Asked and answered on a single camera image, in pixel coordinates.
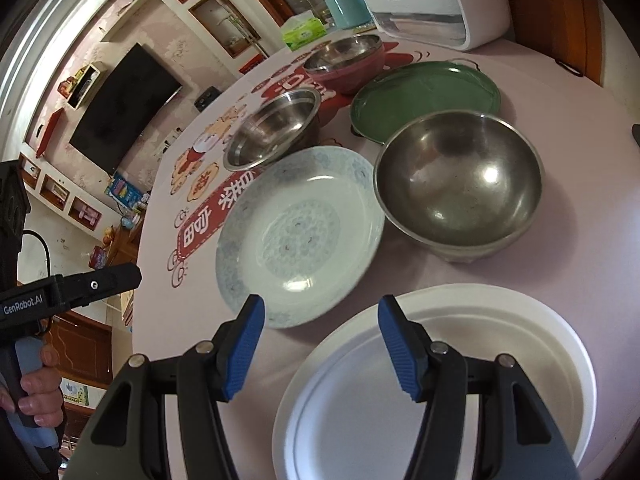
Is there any teal kitchen appliance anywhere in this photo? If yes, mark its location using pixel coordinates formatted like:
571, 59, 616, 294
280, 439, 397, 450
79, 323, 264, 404
324, 0, 375, 31

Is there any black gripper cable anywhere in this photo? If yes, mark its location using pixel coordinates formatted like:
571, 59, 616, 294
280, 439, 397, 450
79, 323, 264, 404
21, 229, 52, 282

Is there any brown wooden door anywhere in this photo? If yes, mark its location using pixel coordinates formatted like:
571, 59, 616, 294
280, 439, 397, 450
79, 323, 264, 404
47, 307, 115, 393

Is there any person's left hand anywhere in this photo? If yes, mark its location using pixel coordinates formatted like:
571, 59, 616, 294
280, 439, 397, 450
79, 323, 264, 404
19, 346, 66, 428

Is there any flat-bottomed steel bowl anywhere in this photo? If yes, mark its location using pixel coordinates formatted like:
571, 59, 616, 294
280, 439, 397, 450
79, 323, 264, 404
222, 87, 323, 172

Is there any white shallow plate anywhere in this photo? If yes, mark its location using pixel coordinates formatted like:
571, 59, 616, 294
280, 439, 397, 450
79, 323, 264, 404
284, 329, 566, 480

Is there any green plate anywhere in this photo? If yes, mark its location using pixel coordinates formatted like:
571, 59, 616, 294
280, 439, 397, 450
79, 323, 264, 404
350, 61, 502, 147

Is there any small black speaker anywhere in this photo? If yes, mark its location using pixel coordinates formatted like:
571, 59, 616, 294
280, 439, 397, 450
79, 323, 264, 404
194, 86, 221, 112

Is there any white patterned porcelain plate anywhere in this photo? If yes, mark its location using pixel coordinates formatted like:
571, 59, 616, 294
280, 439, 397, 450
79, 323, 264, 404
215, 145, 386, 330

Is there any red wall hanging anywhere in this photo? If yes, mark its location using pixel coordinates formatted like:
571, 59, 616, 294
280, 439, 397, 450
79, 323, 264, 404
35, 107, 66, 159

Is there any white dish cabinet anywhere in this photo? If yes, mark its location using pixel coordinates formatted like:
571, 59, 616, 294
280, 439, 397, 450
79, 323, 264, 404
345, 0, 512, 52

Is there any pink steel-lined bowl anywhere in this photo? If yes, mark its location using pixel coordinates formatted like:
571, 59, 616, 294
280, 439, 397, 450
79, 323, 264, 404
302, 35, 386, 95

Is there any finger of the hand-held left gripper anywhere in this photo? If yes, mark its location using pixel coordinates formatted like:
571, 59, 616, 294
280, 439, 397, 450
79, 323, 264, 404
57, 262, 142, 317

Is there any printed pink tablecloth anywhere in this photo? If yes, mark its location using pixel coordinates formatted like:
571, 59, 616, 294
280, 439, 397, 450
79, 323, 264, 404
131, 25, 640, 480

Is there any blue printed box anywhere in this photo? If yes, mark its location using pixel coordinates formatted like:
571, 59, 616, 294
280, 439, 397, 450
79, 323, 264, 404
106, 172, 144, 209

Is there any white deep plate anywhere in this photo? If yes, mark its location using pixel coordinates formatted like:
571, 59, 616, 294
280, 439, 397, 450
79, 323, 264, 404
272, 284, 597, 480

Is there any green tissue pack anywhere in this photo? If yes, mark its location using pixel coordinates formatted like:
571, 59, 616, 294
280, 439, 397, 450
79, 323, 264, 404
282, 17, 326, 51

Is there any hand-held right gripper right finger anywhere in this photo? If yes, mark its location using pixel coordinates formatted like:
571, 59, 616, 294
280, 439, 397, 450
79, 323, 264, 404
377, 295, 581, 480

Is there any wooden television cabinet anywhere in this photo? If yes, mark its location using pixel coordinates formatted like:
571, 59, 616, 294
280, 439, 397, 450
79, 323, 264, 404
102, 210, 147, 281

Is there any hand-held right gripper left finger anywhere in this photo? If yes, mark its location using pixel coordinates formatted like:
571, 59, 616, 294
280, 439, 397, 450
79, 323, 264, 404
75, 294, 266, 480

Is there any black flat television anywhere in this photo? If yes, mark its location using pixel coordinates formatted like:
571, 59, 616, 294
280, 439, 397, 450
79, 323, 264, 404
68, 43, 183, 173

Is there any large round steel bowl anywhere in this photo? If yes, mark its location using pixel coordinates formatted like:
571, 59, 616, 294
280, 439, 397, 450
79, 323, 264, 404
372, 111, 545, 263

